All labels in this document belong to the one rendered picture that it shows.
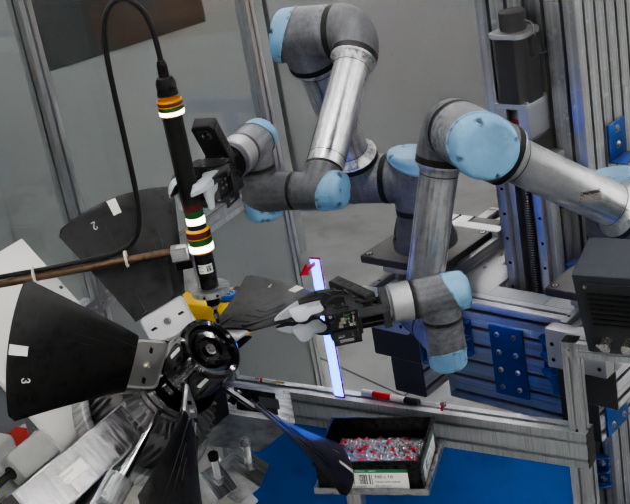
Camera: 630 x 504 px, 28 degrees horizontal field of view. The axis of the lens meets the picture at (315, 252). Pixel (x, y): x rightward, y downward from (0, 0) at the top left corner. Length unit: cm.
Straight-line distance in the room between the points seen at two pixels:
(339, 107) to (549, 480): 86
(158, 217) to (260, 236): 135
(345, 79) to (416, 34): 399
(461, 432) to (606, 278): 54
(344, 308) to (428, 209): 26
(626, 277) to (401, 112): 433
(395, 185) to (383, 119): 357
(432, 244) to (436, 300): 15
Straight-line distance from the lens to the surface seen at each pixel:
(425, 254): 243
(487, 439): 258
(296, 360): 389
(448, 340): 236
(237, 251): 357
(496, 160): 223
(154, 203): 235
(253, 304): 243
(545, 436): 253
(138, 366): 220
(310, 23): 262
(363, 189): 288
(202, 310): 275
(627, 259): 227
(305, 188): 239
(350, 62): 254
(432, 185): 239
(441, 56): 663
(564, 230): 284
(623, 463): 317
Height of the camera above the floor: 219
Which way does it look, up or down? 23 degrees down
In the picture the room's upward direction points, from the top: 10 degrees counter-clockwise
